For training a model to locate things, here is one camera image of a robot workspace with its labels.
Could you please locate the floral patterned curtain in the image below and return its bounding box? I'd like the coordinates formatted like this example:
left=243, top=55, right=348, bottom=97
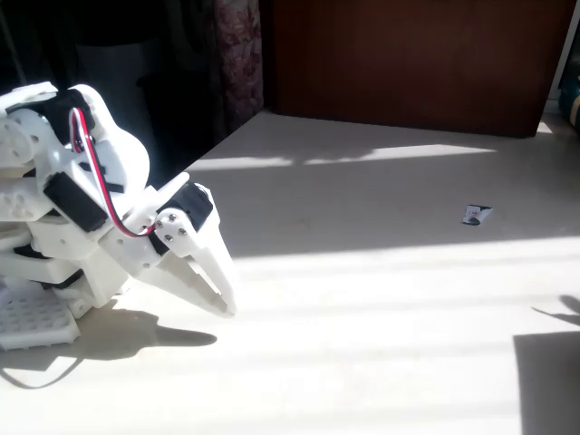
left=212, top=0, right=266, bottom=137

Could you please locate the small green-edged paper label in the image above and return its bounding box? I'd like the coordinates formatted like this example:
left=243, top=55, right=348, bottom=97
left=460, top=204, right=494, bottom=227

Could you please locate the dark brown wooden cabinet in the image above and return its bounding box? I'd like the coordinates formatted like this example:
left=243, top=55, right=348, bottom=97
left=266, top=0, right=576, bottom=140

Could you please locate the teal round object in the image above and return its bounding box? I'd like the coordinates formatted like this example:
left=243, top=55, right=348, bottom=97
left=557, top=79, right=580, bottom=120

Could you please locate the red white black servo cable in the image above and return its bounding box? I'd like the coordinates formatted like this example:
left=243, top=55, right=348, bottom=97
left=68, top=107, right=165, bottom=239

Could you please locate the white perforated base plate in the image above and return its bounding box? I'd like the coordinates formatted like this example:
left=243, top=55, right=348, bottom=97
left=0, top=284, right=82, bottom=352

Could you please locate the white door frame strip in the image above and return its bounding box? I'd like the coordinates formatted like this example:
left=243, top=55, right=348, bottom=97
left=546, top=0, right=580, bottom=104

